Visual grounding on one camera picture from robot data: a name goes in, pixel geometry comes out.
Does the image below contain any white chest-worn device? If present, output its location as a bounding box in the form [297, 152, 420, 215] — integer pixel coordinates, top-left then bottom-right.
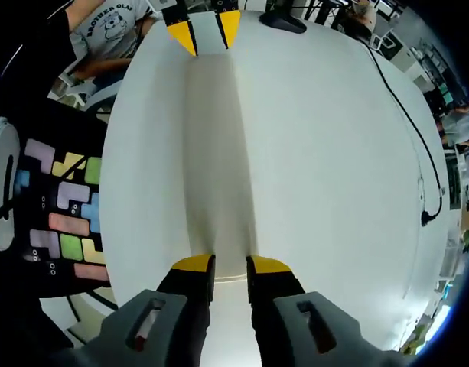
[0, 116, 21, 255]

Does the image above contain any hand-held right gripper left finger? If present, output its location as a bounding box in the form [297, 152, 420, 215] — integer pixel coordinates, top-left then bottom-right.
[71, 253, 217, 367]

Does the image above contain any beige cutlery case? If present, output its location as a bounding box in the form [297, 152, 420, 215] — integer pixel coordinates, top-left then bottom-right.
[183, 11, 260, 283]

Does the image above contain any black power cable with plug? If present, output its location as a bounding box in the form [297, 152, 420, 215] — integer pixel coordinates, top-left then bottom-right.
[365, 44, 445, 228]

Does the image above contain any black device cable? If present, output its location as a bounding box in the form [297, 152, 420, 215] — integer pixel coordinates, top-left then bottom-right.
[0, 154, 86, 231]

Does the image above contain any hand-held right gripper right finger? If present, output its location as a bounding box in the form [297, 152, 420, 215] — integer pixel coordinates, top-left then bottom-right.
[245, 254, 411, 367]

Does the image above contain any white chair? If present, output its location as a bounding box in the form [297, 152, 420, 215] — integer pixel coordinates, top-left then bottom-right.
[47, 70, 123, 115]

